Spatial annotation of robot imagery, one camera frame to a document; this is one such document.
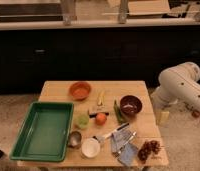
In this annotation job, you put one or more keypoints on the dark brown bowl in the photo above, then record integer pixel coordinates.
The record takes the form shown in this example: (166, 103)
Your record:
(130, 105)

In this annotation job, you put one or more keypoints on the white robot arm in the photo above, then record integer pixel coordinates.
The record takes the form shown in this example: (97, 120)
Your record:
(178, 83)

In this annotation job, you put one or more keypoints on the green plastic tray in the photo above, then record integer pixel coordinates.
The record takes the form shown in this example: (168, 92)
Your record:
(43, 136)

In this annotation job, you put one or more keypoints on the yellow peeled banana toy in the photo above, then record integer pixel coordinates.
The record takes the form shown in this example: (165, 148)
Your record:
(100, 100)

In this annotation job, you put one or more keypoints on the orange bowl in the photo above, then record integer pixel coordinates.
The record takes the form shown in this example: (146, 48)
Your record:
(80, 90)

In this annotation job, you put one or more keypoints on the green chili pepper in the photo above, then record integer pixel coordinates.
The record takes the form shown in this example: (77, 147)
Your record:
(120, 119)

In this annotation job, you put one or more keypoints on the orange fruit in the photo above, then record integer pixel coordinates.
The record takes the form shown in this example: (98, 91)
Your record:
(100, 118)

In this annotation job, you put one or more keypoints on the small green cup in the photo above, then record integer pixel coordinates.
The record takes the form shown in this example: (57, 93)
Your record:
(82, 121)

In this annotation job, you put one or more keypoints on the wooden table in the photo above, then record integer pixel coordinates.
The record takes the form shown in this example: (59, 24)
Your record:
(144, 124)

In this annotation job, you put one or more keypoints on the small metal cup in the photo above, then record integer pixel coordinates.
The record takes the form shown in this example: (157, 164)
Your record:
(74, 140)

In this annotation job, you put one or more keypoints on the white bowl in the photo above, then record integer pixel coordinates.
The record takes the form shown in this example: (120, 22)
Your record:
(90, 148)

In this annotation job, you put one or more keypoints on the silver fork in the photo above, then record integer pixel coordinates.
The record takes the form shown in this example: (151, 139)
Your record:
(116, 154)

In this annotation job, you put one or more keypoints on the blue grey cloth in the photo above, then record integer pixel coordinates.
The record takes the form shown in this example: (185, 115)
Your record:
(129, 151)

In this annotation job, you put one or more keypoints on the bunch of red grapes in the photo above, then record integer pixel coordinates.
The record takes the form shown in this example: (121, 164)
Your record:
(147, 148)

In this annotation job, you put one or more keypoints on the black handled knife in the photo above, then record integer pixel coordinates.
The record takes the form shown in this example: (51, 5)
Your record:
(94, 111)

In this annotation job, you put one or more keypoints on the black handled spatula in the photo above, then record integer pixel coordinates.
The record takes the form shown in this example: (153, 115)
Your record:
(102, 138)

